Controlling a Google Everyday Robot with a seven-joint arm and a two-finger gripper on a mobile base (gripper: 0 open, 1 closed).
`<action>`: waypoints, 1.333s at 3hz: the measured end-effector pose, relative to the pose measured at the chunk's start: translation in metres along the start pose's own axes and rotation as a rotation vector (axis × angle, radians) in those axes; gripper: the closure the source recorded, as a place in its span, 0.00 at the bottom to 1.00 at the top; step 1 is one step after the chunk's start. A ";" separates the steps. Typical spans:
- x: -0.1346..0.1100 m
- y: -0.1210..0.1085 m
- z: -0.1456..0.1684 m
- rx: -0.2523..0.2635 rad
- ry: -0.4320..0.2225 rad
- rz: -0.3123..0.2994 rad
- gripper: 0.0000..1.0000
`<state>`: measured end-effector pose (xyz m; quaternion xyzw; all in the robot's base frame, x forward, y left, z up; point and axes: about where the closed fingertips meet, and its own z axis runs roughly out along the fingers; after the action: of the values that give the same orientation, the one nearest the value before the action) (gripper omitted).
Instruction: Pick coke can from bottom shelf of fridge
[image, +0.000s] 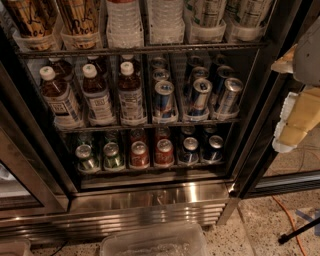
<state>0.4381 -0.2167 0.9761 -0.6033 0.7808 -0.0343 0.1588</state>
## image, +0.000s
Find green soda can front right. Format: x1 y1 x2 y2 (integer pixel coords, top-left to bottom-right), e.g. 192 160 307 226
103 142 125 171

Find tea bottle front middle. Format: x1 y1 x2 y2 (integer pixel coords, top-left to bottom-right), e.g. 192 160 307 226
82 64 116 126

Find la croix can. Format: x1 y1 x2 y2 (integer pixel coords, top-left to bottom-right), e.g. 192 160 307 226
56 0 102 50
1 0 58 51

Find red bull can front middle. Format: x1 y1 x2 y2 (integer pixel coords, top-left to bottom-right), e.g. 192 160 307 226
183 78 212 122

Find blue pepsi can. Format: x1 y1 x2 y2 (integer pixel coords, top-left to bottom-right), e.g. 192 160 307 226
179 137 199 165
203 135 223 162

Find tea bottle front right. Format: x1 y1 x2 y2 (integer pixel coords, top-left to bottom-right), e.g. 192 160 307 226
118 61 146 126

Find la croix can right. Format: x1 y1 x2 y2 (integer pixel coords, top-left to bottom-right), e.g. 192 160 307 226
56 0 102 50

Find silver red bull can right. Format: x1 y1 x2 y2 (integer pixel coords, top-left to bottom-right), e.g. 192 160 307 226
213 77 243 120

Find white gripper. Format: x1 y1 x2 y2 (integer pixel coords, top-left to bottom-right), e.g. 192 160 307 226
271 44 320 153

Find tea bottle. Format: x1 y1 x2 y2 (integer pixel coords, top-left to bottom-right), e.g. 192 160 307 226
82 64 116 126
39 66 84 129
118 61 146 126

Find white green can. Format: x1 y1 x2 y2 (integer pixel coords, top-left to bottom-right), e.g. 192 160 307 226
223 0 273 43
183 0 227 44

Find water bottle right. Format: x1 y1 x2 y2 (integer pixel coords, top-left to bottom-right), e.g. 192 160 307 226
147 0 185 45

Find white green can right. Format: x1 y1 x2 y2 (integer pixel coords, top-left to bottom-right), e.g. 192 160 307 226
223 0 273 43

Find red bull can front left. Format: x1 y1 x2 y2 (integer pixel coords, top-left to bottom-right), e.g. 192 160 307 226
152 81 178 123

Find blue pepsi can front right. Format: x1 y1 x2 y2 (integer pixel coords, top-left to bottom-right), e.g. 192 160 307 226
203 135 223 162

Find green soda can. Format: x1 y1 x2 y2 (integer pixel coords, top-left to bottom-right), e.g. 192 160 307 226
103 142 125 171
75 144 100 174

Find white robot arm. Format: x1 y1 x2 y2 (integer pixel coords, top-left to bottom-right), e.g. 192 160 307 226
271 17 320 153

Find black stand leg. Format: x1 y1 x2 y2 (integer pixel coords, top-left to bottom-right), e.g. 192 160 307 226
278 217 320 244

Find la croix can left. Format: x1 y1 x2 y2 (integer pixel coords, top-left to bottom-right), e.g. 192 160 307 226
1 0 58 51

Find glass fridge door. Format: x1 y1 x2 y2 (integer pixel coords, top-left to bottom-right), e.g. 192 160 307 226
229 0 320 200

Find blue pepsi can front left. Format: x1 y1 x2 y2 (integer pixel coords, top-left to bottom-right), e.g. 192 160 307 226
179 137 199 165

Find clear plastic bin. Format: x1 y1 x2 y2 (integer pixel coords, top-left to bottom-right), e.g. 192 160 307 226
99 223 209 256

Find orange cable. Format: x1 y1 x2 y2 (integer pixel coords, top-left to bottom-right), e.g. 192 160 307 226
271 195 308 256

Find water bottle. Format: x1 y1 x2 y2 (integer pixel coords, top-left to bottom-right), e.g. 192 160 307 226
147 0 185 45
106 0 144 49

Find stainless steel fridge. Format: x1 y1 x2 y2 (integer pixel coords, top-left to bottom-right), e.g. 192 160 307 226
0 0 320 244

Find red coke can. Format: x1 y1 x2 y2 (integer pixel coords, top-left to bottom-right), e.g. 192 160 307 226
155 139 174 166
129 141 150 169

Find tea bottle front left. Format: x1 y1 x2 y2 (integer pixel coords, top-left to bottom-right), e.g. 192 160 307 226
39 66 84 129

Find green soda can front left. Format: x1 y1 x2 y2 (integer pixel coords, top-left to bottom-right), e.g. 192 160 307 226
75 144 100 174

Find white green can left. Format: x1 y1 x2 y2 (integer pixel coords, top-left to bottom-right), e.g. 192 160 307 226
183 0 227 44

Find water bottle left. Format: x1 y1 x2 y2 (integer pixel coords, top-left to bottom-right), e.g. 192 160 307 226
106 0 144 49

